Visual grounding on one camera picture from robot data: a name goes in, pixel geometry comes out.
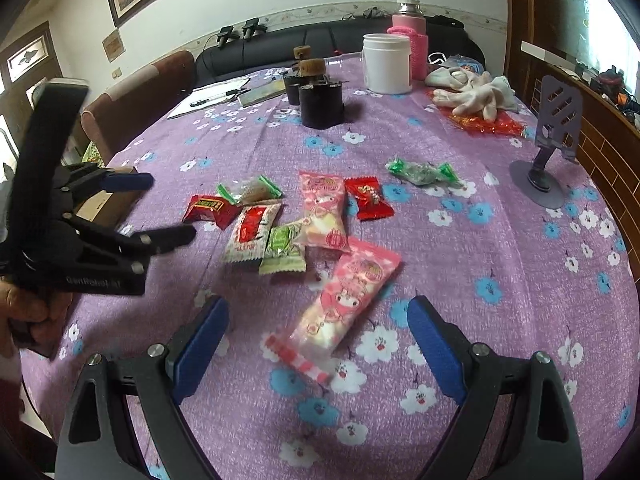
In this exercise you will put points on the wooden glass door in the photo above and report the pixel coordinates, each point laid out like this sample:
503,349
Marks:
27,62

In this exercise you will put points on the red foil bag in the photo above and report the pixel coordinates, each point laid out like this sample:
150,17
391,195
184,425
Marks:
504,125

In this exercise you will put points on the light green snack packet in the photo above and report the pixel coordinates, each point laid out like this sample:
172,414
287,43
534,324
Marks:
284,252

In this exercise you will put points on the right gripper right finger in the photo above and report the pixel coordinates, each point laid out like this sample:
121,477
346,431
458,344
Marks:
445,349

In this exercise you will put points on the maroon armchair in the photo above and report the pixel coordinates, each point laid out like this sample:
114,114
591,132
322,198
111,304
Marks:
124,111

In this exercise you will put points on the black cylinder with cork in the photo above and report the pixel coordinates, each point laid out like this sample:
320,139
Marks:
320,98

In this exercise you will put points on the person's left hand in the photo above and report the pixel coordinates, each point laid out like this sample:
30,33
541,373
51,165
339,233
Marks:
48,317

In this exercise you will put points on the pink thermos bottle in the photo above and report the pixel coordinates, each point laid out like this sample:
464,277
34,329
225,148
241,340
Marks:
409,21

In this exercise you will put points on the black clamp on sofa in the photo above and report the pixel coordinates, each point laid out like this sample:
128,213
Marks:
226,35
252,28

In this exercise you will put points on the green twisted candy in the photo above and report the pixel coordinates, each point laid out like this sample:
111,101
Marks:
423,174

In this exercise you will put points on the cardboard tray box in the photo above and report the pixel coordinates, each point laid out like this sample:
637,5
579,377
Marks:
108,209

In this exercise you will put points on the purple floral tablecloth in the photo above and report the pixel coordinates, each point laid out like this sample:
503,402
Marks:
519,277

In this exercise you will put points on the white plastic jar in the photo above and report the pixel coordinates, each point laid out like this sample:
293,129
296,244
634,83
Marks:
386,63

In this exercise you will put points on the black pen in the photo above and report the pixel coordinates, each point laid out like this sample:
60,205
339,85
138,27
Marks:
229,96

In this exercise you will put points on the worn notebook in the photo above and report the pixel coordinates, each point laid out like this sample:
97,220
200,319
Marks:
263,93

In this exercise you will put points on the small red bar snack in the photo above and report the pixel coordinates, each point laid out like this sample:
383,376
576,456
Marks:
211,208

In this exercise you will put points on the black leather sofa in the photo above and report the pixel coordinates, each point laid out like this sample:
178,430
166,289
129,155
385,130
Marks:
275,49

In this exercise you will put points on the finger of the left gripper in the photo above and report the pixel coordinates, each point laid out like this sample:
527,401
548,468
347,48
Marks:
106,248
88,179

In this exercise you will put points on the white paper sheet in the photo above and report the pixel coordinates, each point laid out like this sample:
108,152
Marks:
183,108

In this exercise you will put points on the green clear nut packet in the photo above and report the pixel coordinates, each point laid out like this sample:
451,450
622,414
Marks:
253,190

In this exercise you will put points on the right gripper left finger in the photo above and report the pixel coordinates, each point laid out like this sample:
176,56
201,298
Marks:
193,346

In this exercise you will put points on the small red candy packet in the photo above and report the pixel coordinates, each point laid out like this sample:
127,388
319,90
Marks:
370,201

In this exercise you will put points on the white work gloves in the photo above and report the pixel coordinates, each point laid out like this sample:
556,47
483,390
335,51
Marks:
467,93

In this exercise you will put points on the small wall plaque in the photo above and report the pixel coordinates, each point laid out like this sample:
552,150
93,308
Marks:
113,46

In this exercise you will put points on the pink marshmallow packet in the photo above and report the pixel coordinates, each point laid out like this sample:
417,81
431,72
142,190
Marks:
358,276
324,200

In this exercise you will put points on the grey phone stand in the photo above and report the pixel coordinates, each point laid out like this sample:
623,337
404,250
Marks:
558,130

